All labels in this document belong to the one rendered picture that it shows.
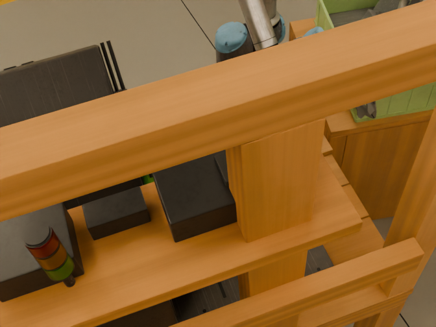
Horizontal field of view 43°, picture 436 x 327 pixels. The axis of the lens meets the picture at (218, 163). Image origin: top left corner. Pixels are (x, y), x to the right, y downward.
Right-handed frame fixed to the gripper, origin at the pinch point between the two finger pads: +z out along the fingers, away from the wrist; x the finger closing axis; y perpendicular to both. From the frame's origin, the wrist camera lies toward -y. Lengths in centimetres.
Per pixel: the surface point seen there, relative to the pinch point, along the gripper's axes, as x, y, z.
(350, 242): -14.5, 33.4, 23.0
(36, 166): 21, 113, -71
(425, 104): -0.8, -38.2, 25.5
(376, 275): 13, 66, 6
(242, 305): -7, 86, -12
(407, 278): 5, 47, 29
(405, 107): -6.2, -33.6, 20.7
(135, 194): -2, 89, -50
